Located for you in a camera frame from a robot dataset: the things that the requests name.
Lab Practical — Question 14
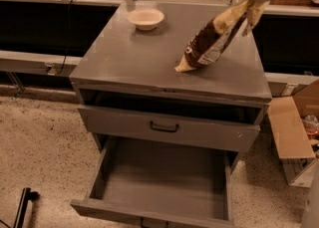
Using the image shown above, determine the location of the black stand bottom left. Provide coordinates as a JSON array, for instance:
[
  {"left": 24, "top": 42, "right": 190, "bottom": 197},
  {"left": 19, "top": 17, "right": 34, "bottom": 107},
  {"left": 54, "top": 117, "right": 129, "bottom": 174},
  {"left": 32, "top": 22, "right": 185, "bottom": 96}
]
[{"left": 13, "top": 187, "right": 39, "bottom": 228}]

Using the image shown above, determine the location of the white ceramic bowl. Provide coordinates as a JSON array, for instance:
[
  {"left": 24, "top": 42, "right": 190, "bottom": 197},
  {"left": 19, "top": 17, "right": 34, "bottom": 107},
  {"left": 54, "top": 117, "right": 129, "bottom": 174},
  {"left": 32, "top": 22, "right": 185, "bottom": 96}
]
[{"left": 127, "top": 8, "right": 164, "bottom": 31}]

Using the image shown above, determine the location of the black top drawer handle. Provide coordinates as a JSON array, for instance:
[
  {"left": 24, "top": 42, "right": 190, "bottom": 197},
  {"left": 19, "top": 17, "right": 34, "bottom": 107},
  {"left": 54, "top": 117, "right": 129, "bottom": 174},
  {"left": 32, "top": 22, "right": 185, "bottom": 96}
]
[{"left": 149, "top": 120, "right": 179, "bottom": 133}]

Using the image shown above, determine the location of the brown sea salt chip bag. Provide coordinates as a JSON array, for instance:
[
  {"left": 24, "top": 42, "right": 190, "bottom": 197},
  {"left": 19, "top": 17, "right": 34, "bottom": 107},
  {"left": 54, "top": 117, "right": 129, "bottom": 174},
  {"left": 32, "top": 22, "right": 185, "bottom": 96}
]
[{"left": 174, "top": 0, "right": 251, "bottom": 73}]

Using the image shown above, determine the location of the open grey middle drawer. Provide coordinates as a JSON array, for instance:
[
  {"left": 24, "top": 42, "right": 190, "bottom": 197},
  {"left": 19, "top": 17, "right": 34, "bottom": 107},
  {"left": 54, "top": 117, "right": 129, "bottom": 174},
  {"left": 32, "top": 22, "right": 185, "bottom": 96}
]
[{"left": 71, "top": 137, "right": 235, "bottom": 228}]

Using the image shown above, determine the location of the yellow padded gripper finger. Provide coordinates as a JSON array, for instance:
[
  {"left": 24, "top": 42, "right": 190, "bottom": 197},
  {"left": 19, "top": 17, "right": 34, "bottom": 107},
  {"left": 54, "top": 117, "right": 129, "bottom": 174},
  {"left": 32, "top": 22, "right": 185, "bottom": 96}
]
[{"left": 242, "top": 1, "right": 268, "bottom": 36}]

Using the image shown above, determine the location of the grey drawer cabinet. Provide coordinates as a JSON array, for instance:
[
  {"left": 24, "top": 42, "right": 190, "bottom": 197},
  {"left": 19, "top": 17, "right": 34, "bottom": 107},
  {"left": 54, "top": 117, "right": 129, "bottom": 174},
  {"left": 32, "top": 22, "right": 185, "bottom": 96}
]
[{"left": 68, "top": 0, "right": 273, "bottom": 173}]

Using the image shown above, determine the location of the black cable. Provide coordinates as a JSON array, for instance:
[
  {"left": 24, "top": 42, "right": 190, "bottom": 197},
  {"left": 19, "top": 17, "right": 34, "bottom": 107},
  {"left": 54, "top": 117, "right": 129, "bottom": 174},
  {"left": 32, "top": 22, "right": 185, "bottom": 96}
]
[{"left": 54, "top": 0, "right": 86, "bottom": 77}]

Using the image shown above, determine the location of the clear plastic bottle in box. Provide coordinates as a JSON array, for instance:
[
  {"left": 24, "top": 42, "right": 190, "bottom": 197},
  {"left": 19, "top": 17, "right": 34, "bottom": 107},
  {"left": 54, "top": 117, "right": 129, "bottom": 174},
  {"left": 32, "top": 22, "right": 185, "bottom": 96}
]
[{"left": 302, "top": 115, "right": 319, "bottom": 139}]

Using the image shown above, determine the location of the grey top drawer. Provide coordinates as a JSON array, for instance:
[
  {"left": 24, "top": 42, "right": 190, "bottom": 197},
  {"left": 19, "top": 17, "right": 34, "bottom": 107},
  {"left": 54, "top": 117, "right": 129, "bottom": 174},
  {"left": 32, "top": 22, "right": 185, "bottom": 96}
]
[{"left": 79, "top": 105, "right": 260, "bottom": 152}]

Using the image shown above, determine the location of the open cardboard box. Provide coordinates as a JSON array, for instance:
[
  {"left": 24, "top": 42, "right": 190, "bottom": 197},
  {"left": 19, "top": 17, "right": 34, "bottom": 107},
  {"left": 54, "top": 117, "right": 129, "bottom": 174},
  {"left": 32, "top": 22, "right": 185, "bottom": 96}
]
[{"left": 268, "top": 81, "right": 319, "bottom": 188}]

